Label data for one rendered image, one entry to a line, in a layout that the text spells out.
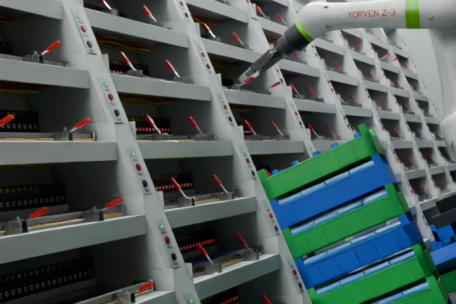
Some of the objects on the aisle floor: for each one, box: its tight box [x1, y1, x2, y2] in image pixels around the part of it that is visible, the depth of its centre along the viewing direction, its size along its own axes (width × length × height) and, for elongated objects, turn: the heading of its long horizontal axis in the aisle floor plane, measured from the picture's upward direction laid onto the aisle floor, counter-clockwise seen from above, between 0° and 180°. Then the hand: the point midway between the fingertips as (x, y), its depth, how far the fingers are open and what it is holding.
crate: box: [430, 236, 456, 276], centre depth 340 cm, size 30×20×8 cm
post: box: [110, 0, 312, 304], centre depth 277 cm, size 20×9×174 cm, turn 1°
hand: (248, 76), depth 316 cm, fingers open, 3 cm apart
